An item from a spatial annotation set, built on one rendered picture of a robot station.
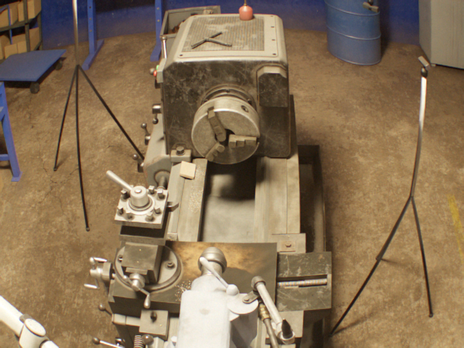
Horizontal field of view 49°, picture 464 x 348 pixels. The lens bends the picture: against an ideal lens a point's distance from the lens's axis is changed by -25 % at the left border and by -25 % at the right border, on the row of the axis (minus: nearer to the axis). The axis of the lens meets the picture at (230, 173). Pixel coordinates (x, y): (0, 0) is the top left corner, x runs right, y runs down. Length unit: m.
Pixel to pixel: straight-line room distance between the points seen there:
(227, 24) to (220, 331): 1.60
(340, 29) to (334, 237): 2.28
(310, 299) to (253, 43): 1.11
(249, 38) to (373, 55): 2.90
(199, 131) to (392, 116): 2.54
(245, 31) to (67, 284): 1.76
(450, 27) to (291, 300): 4.10
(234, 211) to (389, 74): 3.02
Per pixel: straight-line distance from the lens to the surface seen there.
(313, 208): 3.18
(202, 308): 1.73
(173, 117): 2.67
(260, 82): 2.49
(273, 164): 2.74
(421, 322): 3.20
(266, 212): 2.49
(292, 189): 2.62
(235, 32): 2.74
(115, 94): 5.05
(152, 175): 2.90
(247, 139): 2.43
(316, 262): 2.25
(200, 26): 2.84
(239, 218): 2.65
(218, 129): 2.40
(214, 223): 2.63
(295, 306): 2.10
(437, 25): 5.64
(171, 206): 2.17
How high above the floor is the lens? 2.50
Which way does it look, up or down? 38 degrees down
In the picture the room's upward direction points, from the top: 3 degrees counter-clockwise
